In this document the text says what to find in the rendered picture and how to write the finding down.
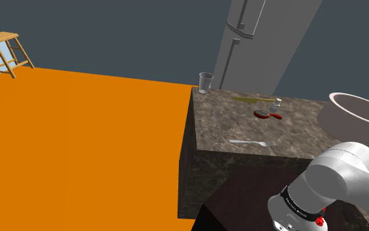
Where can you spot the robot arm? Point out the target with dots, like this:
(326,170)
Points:
(337,179)

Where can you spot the clear drinking glass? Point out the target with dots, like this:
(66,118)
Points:
(205,83)

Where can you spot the marble kitchen counter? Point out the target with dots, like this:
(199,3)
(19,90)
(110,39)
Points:
(203,179)

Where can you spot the yellow-green knife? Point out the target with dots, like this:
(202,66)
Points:
(249,99)

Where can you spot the silver fork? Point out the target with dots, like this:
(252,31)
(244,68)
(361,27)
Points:
(251,141)

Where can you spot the small glass shaker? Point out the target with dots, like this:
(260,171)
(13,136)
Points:
(275,106)

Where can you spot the grey refrigerator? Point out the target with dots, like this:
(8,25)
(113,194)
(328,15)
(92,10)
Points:
(257,44)

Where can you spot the dark robot stand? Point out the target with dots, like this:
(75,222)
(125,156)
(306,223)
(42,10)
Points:
(245,198)

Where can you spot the large pale pot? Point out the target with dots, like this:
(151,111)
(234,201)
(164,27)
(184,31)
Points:
(347,118)

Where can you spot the wooden stool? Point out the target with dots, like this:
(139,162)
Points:
(2,48)

